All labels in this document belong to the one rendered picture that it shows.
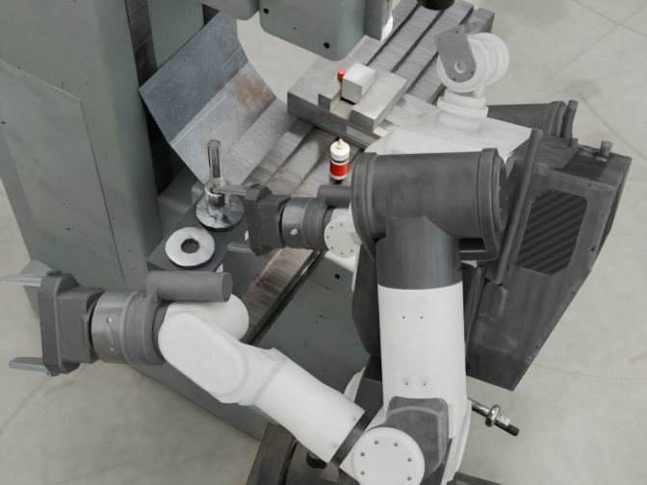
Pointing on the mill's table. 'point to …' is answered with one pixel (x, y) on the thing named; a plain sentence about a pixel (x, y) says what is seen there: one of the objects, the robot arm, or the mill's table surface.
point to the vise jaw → (378, 100)
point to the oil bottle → (339, 160)
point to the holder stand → (209, 244)
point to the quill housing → (316, 24)
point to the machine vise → (316, 94)
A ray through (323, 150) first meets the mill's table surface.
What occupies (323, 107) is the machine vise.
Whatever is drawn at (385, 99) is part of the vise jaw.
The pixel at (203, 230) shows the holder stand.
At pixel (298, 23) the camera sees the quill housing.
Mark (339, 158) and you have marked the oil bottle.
